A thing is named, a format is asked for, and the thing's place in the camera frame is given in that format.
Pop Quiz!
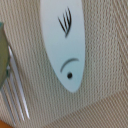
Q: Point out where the white ghost-shaped toy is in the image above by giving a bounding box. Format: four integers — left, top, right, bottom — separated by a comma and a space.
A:
40, 0, 85, 93

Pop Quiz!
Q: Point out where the fork with orange handle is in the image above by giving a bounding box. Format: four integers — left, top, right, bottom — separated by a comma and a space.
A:
0, 46, 30, 124

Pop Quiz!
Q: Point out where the grey green-padded gripper finger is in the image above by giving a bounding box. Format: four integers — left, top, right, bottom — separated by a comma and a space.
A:
0, 22, 10, 89

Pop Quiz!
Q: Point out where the beige woven placemat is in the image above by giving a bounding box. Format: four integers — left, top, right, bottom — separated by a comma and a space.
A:
0, 0, 128, 128

